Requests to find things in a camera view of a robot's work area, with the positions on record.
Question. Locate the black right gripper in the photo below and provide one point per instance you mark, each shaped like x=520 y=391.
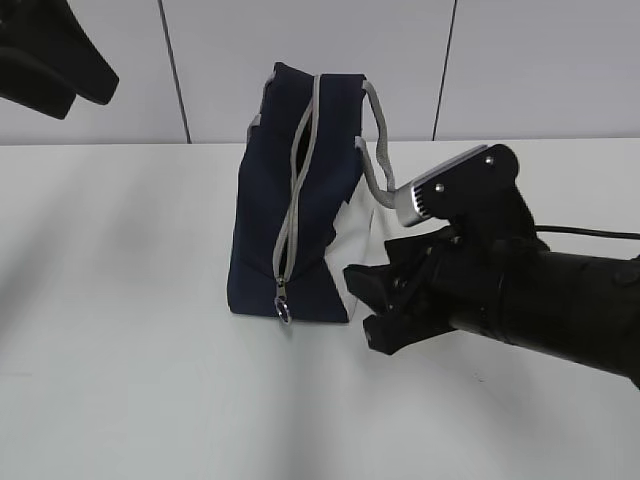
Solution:
x=449 y=279

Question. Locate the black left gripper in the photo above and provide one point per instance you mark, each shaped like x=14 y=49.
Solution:
x=25 y=77

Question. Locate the navy and white lunch bag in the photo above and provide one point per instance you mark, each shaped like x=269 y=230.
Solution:
x=314 y=170

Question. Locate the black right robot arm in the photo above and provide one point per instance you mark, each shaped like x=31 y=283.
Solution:
x=579 y=308

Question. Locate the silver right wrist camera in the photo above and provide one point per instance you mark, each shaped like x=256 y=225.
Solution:
x=453 y=187

